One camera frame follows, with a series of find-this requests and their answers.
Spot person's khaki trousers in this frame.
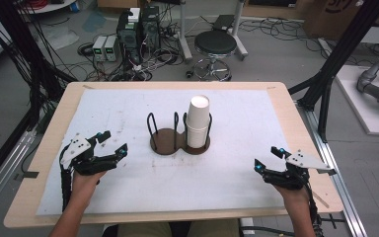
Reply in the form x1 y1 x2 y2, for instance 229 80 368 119
115 219 242 237

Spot cardboard box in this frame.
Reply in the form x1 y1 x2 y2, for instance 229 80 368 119
303 0 374 41

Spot white stand leg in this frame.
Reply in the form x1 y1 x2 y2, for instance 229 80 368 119
177 0 194 64
229 0 249 61

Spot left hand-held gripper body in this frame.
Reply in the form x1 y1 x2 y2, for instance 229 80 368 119
59 132 117 176

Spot white foam mat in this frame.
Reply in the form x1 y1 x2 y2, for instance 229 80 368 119
36 88 305 216

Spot black computer tower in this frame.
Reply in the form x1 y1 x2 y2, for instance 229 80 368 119
140 5 162 51
115 9 143 64

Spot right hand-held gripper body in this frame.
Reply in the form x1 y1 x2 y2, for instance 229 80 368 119
262 149 332 192

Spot black metal frame with cables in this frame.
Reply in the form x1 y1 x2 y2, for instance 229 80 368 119
0 0 78 196

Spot black round stool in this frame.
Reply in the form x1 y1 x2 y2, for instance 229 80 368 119
191 30 239 83

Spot dark wooden wire cup holder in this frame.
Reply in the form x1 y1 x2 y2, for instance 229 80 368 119
146 112 213 156

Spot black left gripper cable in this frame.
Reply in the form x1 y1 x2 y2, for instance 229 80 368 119
58 144 74 212

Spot aluminium rail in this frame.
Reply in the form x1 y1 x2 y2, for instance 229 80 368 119
295 101 369 237
0 128 38 221

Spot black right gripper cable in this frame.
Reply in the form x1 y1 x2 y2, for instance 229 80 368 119
300 167 325 237

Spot person's right hand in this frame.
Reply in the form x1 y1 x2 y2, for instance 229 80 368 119
273 184 312 202

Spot teal floor sheet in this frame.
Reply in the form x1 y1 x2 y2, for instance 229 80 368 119
81 10 109 34

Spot grey power supply unit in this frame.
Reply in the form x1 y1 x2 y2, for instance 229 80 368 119
104 35 120 63
91 35 109 62

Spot long brown tape strip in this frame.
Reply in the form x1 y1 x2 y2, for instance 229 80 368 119
312 191 331 209

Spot white box on computer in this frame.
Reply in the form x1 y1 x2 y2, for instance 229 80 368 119
127 7 142 25

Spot loose black floor cables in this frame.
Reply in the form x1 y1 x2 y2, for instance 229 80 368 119
238 17 314 51

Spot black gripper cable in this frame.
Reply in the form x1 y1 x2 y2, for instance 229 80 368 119
58 144 74 212
300 167 325 237

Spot tangle of floor cables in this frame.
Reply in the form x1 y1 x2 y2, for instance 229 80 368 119
76 19 187 83

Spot person's left hand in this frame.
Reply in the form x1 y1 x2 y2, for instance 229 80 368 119
71 170 109 198

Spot black flat device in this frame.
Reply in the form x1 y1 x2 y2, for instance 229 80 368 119
211 14 235 32

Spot white platform board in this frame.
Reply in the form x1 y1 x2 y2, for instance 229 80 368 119
335 64 379 137

